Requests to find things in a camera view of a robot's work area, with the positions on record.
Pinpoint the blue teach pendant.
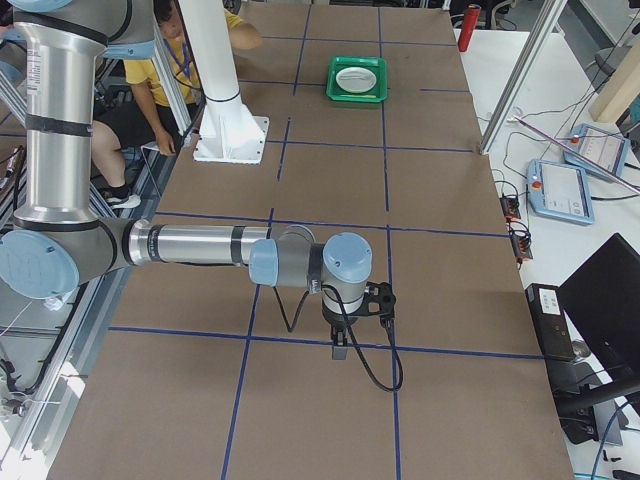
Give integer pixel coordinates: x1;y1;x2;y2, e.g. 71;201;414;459
569;123;630;176
527;159;595;225

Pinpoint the wooden beam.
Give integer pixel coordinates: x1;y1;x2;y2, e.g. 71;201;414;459
589;25;639;123

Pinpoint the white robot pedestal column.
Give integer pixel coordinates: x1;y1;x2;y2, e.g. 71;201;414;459
179;0;269;165

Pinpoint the white round plate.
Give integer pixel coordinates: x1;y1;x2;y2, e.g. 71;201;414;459
335;67;377;94

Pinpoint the black monitor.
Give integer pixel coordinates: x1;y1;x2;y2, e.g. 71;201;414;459
558;233;639;380

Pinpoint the person in yellow shirt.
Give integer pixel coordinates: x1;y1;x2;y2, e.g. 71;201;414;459
88;0;263;210

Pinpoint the red cylinder bottle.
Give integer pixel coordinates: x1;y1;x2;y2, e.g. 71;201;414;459
457;4;482;52

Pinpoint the aluminium frame post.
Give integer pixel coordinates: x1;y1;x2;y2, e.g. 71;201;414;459
479;0;567;155

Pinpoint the grey office chair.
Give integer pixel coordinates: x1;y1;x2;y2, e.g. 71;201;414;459
592;28;637;89

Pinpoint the black desktop computer box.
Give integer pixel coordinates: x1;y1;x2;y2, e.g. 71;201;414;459
525;283;575;362

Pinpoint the far blue teach pendant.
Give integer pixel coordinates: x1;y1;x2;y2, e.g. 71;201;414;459
569;123;630;176

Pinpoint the near blue teach pendant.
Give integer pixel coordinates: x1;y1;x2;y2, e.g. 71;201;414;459
527;159;595;225

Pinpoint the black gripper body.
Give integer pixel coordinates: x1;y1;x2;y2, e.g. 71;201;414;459
322;301;368;346

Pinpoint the green plastic tray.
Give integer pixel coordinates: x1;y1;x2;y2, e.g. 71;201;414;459
326;55;388;103

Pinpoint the orange black electronics board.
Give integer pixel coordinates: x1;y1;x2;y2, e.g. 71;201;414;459
499;195;521;221

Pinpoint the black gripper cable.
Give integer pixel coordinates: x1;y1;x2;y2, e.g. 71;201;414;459
272;285;404;393

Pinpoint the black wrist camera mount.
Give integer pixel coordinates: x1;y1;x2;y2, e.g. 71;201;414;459
362;282;396;321

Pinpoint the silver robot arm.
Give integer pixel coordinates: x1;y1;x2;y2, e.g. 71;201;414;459
1;1;375;359

